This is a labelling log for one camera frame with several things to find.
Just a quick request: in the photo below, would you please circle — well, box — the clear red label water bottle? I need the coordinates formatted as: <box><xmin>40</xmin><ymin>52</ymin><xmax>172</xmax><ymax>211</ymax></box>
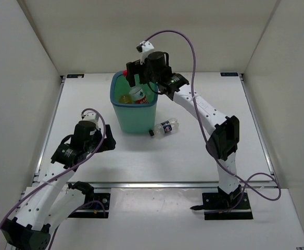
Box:
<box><xmin>123</xmin><ymin>75</ymin><xmax>148</xmax><ymax>104</ymax></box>

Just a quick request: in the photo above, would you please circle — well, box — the orange juice bottle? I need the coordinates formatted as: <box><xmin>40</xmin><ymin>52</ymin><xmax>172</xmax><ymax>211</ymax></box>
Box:
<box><xmin>119</xmin><ymin>94</ymin><xmax>132</xmax><ymax>104</ymax></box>

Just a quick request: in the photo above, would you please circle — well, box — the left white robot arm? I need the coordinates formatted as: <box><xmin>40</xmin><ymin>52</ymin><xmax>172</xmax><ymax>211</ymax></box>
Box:
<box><xmin>0</xmin><ymin>121</ymin><xmax>116</xmax><ymax>249</ymax></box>

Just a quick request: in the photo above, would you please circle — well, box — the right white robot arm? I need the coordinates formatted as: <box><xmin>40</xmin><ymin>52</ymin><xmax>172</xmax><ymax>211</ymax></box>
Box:
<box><xmin>125</xmin><ymin>52</ymin><xmax>242</xmax><ymax>211</ymax></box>

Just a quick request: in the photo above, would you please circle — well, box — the green plastic waste bin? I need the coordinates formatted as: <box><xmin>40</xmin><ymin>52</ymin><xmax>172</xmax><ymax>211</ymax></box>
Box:
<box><xmin>110</xmin><ymin>71</ymin><xmax>158</xmax><ymax>133</ymax></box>

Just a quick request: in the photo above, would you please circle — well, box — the clear blue label bottle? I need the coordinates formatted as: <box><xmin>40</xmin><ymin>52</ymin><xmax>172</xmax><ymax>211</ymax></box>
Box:
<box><xmin>149</xmin><ymin>118</ymin><xmax>179</xmax><ymax>139</ymax></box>

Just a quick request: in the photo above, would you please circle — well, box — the right blue table label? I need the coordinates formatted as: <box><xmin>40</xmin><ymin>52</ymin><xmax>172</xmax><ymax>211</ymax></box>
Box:
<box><xmin>220</xmin><ymin>72</ymin><xmax>238</xmax><ymax>77</ymax></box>

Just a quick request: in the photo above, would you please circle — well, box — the left black table label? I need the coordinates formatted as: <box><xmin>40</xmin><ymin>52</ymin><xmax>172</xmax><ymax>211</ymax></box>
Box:
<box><xmin>66</xmin><ymin>74</ymin><xmax>84</xmax><ymax>79</ymax></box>

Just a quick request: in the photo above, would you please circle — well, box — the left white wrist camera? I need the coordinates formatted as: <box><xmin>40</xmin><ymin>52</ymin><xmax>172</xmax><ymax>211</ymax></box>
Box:
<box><xmin>81</xmin><ymin>111</ymin><xmax>99</xmax><ymax>129</ymax></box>

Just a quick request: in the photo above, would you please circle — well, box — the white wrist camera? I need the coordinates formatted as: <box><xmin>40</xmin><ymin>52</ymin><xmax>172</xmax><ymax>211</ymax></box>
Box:
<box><xmin>81</xmin><ymin>111</ymin><xmax>99</xmax><ymax>129</ymax></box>
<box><xmin>136</xmin><ymin>41</ymin><xmax>155</xmax><ymax>65</ymax></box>

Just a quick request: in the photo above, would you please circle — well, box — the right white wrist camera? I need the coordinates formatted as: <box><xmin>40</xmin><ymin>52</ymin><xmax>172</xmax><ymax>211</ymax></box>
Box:
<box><xmin>136</xmin><ymin>41</ymin><xmax>155</xmax><ymax>65</ymax></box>

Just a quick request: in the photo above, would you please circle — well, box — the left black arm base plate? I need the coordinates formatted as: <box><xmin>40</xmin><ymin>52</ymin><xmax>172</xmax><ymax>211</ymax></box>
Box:
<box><xmin>68</xmin><ymin>189</ymin><xmax>111</xmax><ymax>219</ymax></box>

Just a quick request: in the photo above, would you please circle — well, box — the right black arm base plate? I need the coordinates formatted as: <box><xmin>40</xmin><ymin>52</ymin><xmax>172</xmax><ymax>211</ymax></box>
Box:
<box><xmin>202</xmin><ymin>193</ymin><xmax>254</xmax><ymax>220</ymax></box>

